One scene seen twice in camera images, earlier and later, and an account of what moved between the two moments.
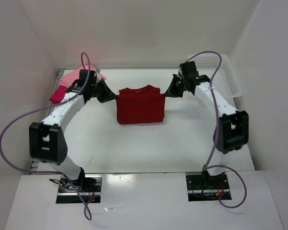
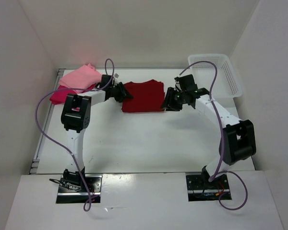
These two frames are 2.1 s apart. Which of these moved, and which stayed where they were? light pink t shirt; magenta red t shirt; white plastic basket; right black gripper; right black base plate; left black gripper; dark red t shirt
Moved: right black gripper; left black gripper; dark red t shirt
Stayed: light pink t shirt; white plastic basket; magenta red t shirt; right black base plate
